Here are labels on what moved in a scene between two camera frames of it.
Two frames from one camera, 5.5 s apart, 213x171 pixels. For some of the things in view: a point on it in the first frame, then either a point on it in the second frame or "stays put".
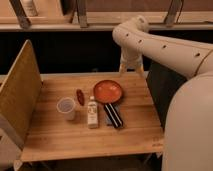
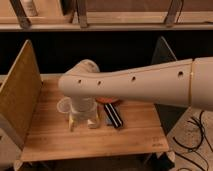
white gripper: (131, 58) → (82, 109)
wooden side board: (20, 94) stays put
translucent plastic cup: (66, 106) stays put
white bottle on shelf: (29, 8) stays put
